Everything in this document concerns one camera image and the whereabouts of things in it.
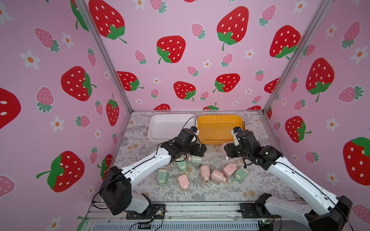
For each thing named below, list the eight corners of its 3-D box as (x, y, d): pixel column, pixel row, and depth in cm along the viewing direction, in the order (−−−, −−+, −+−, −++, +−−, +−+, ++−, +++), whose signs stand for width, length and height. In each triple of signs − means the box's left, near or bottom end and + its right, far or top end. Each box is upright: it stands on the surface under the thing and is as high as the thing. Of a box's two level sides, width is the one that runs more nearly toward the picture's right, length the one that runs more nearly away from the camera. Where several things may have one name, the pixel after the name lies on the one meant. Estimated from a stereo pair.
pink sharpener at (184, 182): (184, 195, 81) (183, 192, 76) (178, 181, 86) (177, 176, 81) (192, 191, 82) (192, 188, 77) (186, 177, 88) (186, 173, 82)
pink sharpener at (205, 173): (200, 185, 85) (201, 180, 78) (200, 171, 90) (200, 165, 83) (209, 185, 85) (211, 180, 78) (208, 171, 90) (209, 165, 83)
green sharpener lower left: (158, 189, 83) (155, 185, 77) (160, 174, 89) (158, 169, 82) (166, 189, 83) (164, 185, 77) (167, 174, 89) (166, 169, 82)
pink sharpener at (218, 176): (210, 185, 85) (212, 180, 78) (209, 174, 89) (211, 169, 82) (224, 185, 85) (227, 180, 78) (222, 174, 89) (225, 169, 82)
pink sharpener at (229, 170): (226, 180, 86) (228, 176, 80) (219, 174, 89) (221, 169, 83) (234, 172, 89) (237, 168, 84) (228, 166, 92) (230, 161, 86)
